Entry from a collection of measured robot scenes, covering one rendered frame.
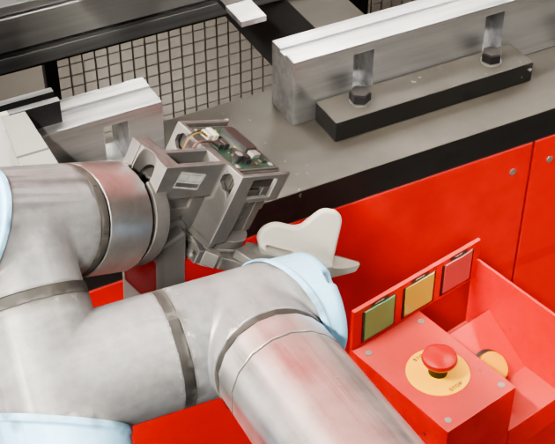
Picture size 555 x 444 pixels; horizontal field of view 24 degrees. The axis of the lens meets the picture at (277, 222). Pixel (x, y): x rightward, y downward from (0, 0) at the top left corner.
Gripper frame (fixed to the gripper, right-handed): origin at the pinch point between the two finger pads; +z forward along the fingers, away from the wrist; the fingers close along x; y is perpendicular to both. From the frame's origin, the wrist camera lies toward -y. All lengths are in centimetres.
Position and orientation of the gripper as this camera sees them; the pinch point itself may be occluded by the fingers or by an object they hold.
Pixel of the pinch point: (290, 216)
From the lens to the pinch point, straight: 102.1
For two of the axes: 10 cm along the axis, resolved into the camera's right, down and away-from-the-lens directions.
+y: 4.1, -8.1, -4.2
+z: 6.3, -0.8, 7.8
